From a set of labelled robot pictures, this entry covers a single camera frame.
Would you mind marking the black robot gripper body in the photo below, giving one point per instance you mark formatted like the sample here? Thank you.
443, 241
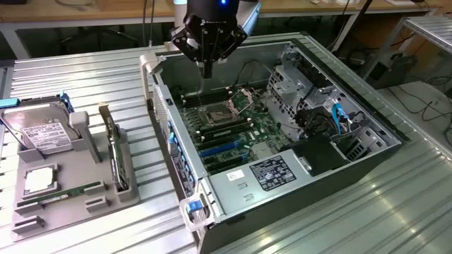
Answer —
213, 13

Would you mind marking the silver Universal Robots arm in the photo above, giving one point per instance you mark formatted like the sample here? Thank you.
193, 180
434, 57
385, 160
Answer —
249, 16

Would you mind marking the metal socket cover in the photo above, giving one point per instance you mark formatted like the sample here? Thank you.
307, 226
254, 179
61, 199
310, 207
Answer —
242, 98

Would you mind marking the empty black RAM slots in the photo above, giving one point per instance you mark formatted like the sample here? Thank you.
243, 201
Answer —
207, 96

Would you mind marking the metal disk bay cage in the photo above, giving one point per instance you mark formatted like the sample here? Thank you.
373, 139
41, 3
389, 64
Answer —
293, 90

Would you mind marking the CPU socket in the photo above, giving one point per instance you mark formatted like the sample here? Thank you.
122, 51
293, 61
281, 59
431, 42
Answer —
215, 114

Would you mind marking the installed black RAM stick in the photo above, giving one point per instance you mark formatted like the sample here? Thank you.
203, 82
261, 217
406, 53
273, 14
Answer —
226, 130

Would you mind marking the green motherboard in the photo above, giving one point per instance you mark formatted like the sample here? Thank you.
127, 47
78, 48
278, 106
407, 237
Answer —
226, 132

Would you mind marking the blue expansion slot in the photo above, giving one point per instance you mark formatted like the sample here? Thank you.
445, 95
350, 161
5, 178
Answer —
221, 147

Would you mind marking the blue disk caddy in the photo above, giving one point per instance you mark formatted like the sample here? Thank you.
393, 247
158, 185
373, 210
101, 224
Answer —
66, 100

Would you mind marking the silver chipset heatsink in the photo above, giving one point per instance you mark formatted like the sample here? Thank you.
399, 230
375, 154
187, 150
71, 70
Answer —
265, 153

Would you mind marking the black expansion slot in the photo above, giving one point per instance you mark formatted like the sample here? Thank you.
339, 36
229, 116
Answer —
225, 162

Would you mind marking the black box on floor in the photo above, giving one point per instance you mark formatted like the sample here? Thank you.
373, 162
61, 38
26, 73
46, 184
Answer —
393, 70

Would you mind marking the silver hard disk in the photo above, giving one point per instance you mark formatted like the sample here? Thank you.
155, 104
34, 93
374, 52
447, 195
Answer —
42, 124

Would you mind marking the silver power supply unit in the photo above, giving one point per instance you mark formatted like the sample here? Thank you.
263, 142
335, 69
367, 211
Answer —
254, 185

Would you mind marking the open grey PC case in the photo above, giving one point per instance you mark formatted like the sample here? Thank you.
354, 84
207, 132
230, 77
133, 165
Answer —
283, 185

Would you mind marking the metal slat side table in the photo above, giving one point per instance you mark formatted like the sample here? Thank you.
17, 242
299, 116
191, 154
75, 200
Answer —
429, 31

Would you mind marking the blue case latch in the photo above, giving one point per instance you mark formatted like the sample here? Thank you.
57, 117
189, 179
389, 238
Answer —
194, 207

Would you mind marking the silver CPU chip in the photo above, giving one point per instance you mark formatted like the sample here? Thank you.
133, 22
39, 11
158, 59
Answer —
39, 180

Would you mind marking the green RAM stick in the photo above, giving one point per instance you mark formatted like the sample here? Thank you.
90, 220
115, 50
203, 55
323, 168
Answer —
63, 194

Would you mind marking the grey plastic parts rack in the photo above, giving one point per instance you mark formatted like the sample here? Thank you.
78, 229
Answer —
71, 209

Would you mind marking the wooden desk with white frame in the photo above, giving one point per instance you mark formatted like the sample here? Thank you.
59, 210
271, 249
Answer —
318, 8

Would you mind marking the graphics card with metal bracket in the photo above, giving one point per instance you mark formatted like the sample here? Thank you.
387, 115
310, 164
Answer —
115, 148

